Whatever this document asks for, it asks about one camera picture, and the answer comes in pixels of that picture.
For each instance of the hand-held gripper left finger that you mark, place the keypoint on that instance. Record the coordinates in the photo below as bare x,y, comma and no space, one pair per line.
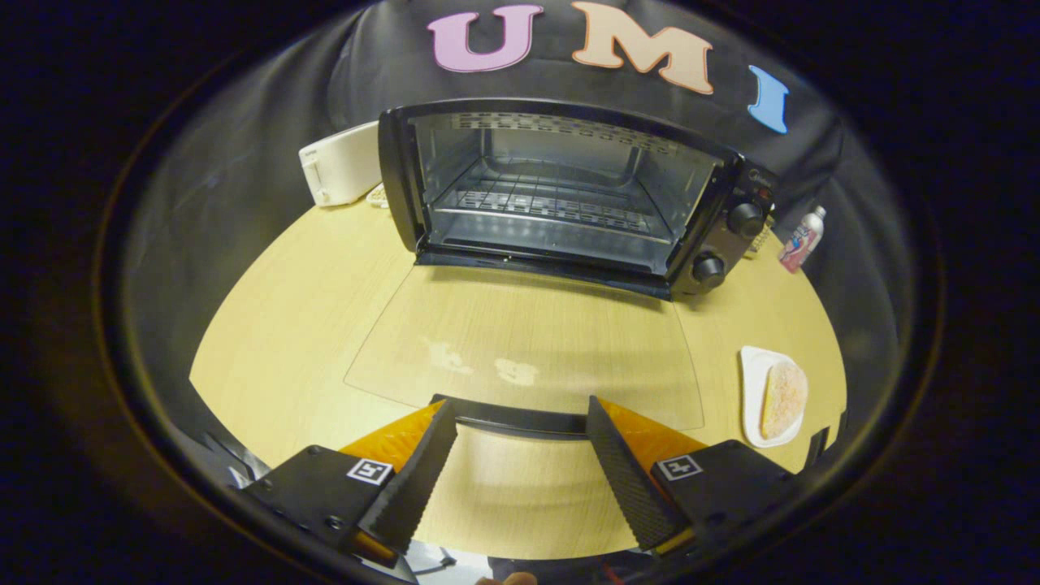
418,479

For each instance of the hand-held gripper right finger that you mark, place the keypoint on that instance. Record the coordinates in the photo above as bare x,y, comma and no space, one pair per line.
630,479

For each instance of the breaded round bun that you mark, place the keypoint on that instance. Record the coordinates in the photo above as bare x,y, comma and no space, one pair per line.
784,400

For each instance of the black toaster oven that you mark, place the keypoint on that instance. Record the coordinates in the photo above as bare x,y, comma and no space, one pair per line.
723,244

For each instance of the white pop-up toaster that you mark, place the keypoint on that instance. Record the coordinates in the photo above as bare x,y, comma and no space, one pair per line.
341,166

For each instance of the white plate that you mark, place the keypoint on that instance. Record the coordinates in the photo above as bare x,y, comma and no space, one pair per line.
751,382

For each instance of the white bottle with pink label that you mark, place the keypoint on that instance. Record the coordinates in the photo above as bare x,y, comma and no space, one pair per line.
802,242

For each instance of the black backdrop cloth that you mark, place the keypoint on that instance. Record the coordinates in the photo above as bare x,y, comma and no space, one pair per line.
244,187

